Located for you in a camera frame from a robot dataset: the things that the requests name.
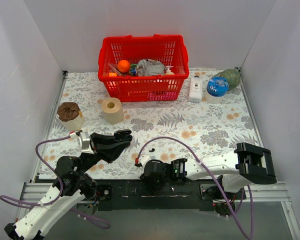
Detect white rectangular bottle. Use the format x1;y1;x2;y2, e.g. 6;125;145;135
188;75;203;103

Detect green textured ball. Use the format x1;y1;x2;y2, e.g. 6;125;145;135
219;69;241;91

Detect crumpled silver foil bag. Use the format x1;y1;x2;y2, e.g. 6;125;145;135
136;59;166;77

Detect red plastic shopping basket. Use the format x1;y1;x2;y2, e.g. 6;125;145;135
98;34;189;102

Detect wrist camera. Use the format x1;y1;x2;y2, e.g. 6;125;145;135
69;130;94;154
134;154;152;168

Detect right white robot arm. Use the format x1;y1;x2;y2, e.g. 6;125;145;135
135;142;277;199

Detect floral patterned table mat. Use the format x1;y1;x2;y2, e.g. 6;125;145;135
38;70;270;180

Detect blue-lidded white jar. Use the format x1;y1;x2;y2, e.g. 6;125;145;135
204;76;229;104

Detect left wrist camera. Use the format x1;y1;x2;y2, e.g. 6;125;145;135
69;130;94;154

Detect brown-topped paper cup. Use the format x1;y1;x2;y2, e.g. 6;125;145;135
56;102;85;132

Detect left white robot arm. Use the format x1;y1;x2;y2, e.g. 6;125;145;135
0;129;133;240

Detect orange fruit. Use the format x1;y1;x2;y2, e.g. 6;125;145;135
117;59;131;73

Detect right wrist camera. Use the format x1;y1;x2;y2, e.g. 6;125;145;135
134;154;152;168

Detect beige paper roll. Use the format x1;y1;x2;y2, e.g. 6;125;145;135
101;97;124;124

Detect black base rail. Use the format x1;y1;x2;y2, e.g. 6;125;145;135
78;179;225;214

